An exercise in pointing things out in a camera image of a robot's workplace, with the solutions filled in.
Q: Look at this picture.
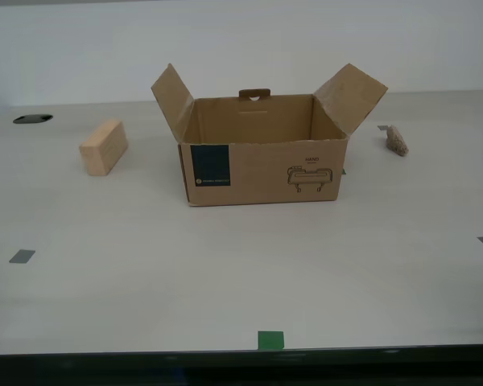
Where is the light wooden block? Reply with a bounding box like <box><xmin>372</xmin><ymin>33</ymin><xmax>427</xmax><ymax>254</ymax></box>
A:
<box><xmin>78</xmin><ymin>118</ymin><xmax>130</xmax><ymax>177</ymax></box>

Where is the speckled granite rock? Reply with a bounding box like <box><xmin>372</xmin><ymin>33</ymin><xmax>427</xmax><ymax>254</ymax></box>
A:
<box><xmin>384</xmin><ymin>124</ymin><xmax>410</xmax><ymax>157</ymax></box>

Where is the open brown cardboard box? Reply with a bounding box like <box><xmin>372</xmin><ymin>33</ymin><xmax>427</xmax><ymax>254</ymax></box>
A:
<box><xmin>151</xmin><ymin>63</ymin><xmax>389</xmax><ymax>208</ymax></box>

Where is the large green tape square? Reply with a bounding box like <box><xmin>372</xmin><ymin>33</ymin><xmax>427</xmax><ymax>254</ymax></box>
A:
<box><xmin>257</xmin><ymin>330</ymin><xmax>285</xmax><ymax>350</ymax></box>

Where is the black table cable grommet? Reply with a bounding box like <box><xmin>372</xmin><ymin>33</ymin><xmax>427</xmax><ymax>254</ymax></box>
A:
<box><xmin>13</xmin><ymin>114</ymin><xmax>54</xmax><ymax>125</ymax></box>

